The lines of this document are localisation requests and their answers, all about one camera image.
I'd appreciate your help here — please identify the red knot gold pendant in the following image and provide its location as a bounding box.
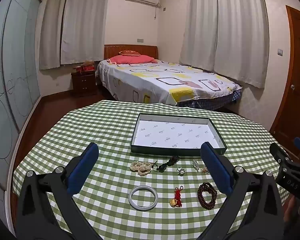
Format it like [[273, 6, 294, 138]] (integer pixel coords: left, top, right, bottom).
[[169, 185, 185, 208]]

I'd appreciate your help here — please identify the dark red bead bracelet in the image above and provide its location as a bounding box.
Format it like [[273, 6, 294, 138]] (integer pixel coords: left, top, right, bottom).
[[197, 182, 218, 210]]

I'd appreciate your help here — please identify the black cord pendant necklace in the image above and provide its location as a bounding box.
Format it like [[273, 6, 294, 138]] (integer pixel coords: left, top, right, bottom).
[[152, 156, 181, 173]]

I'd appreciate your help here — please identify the red gift box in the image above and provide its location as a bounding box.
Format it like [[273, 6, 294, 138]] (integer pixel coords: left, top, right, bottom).
[[76, 65, 95, 73]]

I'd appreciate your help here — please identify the green checked tablecloth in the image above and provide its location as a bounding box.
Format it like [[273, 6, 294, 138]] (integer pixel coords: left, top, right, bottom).
[[12, 99, 290, 240]]

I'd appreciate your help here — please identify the wooden bed headboard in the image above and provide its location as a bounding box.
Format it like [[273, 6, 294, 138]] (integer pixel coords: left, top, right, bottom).
[[104, 44, 158, 61]]

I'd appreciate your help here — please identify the dark green shallow box tray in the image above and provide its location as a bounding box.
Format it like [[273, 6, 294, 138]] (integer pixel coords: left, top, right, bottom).
[[130, 113, 227, 155]]

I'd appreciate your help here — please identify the dark wooden nightstand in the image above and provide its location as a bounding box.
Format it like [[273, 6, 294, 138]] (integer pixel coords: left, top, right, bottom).
[[71, 70, 98, 96]]

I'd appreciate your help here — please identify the person's right hand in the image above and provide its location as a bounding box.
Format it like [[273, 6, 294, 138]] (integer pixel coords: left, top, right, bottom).
[[284, 195, 300, 228]]

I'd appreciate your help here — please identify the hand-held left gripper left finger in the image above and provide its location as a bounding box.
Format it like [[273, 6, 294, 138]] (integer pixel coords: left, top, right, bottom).
[[15, 142, 103, 240]]

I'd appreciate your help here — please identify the frosted glass sliding wardrobe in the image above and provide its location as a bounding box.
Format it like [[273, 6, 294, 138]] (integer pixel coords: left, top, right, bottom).
[[0, 0, 43, 230]]

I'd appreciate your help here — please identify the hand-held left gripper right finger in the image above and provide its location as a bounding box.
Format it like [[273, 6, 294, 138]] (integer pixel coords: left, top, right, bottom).
[[200, 142, 287, 240]]

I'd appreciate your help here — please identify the blue plaid mattress cover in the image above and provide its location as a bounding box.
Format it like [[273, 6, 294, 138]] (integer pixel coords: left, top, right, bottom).
[[176, 89, 242, 110]]

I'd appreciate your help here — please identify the white wide curtain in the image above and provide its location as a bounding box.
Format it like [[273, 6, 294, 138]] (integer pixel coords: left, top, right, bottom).
[[61, 0, 108, 65], [213, 0, 270, 89]]

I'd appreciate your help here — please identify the white jade bangle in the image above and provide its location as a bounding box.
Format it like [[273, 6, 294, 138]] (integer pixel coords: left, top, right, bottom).
[[128, 185, 158, 210]]

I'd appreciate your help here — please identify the brown wooden door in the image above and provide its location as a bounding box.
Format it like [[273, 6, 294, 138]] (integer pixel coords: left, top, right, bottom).
[[269, 5, 300, 155]]

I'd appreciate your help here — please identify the white narrow curtain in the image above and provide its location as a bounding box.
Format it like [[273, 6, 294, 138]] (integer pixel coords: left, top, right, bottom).
[[179, 0, 219, 72], [39, 0, 67, 70]]

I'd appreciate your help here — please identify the white patterned bedsheet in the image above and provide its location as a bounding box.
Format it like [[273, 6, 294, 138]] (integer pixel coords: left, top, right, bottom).
[[96, 59, 243, 106]]

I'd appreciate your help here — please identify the pink pillow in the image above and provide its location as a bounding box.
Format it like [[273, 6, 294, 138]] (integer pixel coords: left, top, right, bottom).
[[107, 54, 157, 64]]

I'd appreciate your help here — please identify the pearl necklace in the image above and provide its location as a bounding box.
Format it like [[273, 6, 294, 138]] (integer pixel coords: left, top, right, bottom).
[[130, 161, 152, 177]]

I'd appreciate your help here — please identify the air conditioner cable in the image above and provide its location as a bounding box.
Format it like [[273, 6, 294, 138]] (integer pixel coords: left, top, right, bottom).
[[153, 3, 162, 19]]

